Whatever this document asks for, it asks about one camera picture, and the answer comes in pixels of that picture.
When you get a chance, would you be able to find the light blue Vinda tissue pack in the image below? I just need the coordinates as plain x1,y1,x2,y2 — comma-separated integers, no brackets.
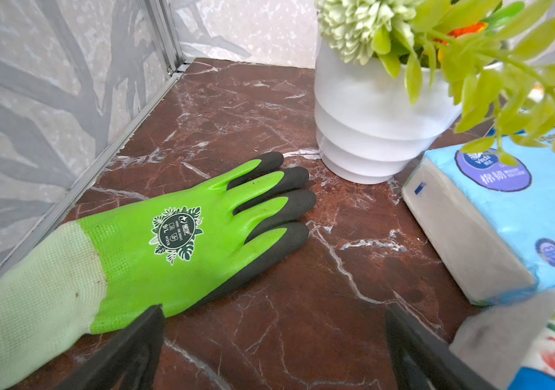
403,130,555,306

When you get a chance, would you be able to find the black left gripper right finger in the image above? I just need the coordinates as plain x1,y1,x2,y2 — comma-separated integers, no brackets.
385,303,493,389

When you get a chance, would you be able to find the green black work glove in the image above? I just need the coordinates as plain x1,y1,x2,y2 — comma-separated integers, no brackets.
0,152,316,389

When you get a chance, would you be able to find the artificial green flower plant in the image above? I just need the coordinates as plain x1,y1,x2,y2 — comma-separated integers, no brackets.
315,0,555,163

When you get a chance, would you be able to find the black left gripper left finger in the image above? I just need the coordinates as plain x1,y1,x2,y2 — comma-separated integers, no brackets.
57,305,165,389

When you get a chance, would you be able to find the white ribbed flower pot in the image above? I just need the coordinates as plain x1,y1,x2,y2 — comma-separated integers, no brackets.
314,40,462,185

